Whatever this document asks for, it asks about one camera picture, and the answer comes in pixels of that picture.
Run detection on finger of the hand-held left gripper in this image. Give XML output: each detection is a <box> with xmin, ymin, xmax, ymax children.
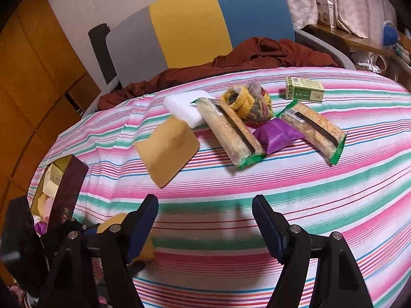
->
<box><xmin>64</xmin><ymin>220</ymin><xmax>101</xmax><ymax>237</ymax></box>
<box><xmin>128</xmin><ymin>261</ymin><xmax>147</xmax><ymax>276</ymax></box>

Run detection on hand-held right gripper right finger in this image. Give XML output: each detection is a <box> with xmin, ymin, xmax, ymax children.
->
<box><xmin>251</xmin><ymin>194</ymin><xmax>375</xmax><ymax>308</ymax></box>

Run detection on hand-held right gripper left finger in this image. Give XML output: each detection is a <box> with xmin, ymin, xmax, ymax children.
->
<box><xmin>42</xmin><ymin>194</ymin><xmax>159</xmax><ymax>308</ymax></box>

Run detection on rectangular metal tin box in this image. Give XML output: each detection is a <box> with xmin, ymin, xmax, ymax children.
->
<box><xmin>27</xmin><ymin>154</ymin><xmax>90</xmax><ymax>241</ymax></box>

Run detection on purple snack packet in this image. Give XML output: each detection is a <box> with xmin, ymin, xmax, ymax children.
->
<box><xmin>254</xmin><ymin>118</ymin><xmax>305</xmax><ymax>155</ymax></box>

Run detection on grain snack bar packet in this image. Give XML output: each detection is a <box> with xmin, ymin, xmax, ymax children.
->
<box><xmin>190</xmin><ymin>97</ymin><xmax>267</xmax><ymax>169</ymax></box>
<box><xmin>276</xmin><ymin>99</ymin><xmax>348</xmax><ymax>166</ymax></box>

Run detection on yellow patterned socks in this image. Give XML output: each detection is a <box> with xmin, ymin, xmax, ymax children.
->
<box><xmin>223</xmin><ymin>83</ymin><xmax>274</xmax><ymax>126</ymax></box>

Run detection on white sponge block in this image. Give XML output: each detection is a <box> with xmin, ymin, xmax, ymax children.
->
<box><xmin>163</xmin><ymin>91</ymin><xmax>217</xmax><ymax>129</ymax></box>

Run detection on striped pink green tablecloth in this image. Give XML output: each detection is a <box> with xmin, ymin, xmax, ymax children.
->
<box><xmin>27</xmin><ymin>66</ymin><xmax>411</xmax><ymax>308</ymax></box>

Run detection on small green carton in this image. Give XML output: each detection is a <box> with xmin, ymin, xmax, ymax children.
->
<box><xmin>285</xmin><ymin>76</ymin><xmax>325</xmax><ymax>104</ymax></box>

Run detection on wooden cabinet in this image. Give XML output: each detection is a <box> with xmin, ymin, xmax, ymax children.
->
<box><xmin>0</xmin><ymin>0</ymin><xmax>97</xmax><ymax>225</ymax></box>

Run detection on rust brown cloth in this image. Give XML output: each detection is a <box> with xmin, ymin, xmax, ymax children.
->
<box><xmin>97</xmin><ymin>37</ymin><xmax>339</xmax><ymax>111</ymax></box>

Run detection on black rolled mat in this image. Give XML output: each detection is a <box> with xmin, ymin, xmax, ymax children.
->
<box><xmin>88</xmin><ymin>23</ymin><xmax>121</xmax><ymax>89</ymax></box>

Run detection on grey yellow blue chair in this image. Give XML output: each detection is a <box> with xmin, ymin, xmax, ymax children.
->
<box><xmin>82</xmin><ymin>0</ymin><xmax>357</xmax><ymax>116</ymax></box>

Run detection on wooden desk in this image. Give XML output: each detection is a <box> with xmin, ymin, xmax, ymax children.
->
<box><xmin>302</xmin><ymin>24</ymin><xmax>411</xmax><ymax>81</ymax></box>

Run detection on small white printed box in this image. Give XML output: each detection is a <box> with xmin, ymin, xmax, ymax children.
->
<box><xmin>315</xmin><ymin>0</ymin><xmax>336</xmax><ymax>28</ymax></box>

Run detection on blue round object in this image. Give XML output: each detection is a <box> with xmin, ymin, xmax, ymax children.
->
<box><xmin>382</xmin><ymin>21</ymin><xmax>399</xmax><ymax>47</ymax></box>

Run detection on pink patterned curtain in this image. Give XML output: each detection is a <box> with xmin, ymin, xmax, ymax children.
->
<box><xmin>170</xmin><ymin>0</ymin><xmax>399</xmax><ymax>37</ymax></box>

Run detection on white cable loop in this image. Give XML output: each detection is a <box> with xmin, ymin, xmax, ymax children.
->
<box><xmin>351</xmin><ymin>50</ymin><xmax>387</xmax><ymax>73</ymax></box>

